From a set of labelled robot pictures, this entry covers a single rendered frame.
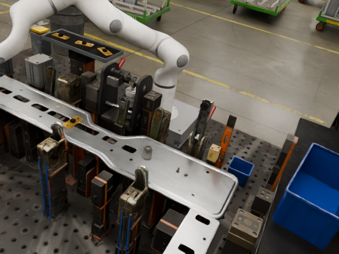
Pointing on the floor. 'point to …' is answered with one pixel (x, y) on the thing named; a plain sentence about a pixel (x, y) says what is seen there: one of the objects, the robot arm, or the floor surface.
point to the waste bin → (67, 24)
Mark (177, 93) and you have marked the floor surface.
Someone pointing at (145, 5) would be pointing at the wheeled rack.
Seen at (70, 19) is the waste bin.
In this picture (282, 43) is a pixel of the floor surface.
